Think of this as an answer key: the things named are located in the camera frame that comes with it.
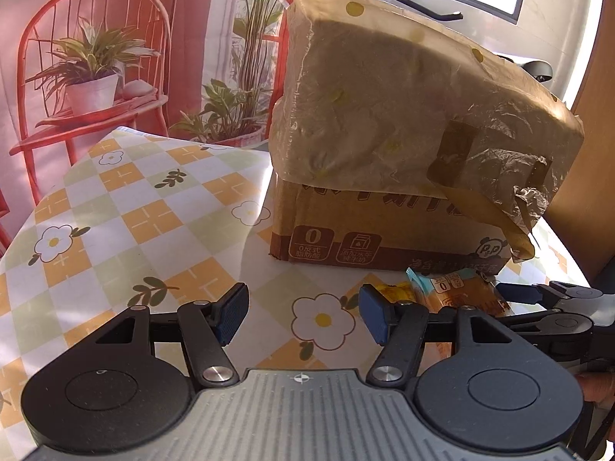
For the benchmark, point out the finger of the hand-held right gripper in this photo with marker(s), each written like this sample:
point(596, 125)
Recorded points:
point(516, 293)
point(552, 324)

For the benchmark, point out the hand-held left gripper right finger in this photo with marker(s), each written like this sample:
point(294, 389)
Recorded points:
point(374, 314)

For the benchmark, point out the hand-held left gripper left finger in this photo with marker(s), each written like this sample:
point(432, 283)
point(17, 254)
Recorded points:
point(233, 314)

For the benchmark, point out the orange and blue snack packet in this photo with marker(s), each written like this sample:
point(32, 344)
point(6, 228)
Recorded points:
point(456, 293)

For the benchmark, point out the brown cardboard box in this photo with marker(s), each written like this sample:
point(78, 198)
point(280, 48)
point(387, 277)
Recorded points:
point(384, 235)

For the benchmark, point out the person's right hand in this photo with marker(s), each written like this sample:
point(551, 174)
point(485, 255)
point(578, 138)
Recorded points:
point(596, 386)

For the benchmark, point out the wooden board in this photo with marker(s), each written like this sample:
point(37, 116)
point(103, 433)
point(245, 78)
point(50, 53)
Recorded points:
point(586, 153)

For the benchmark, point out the printed wall backdrop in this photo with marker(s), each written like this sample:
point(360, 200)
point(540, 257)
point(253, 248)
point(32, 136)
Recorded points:
point(144, 48)

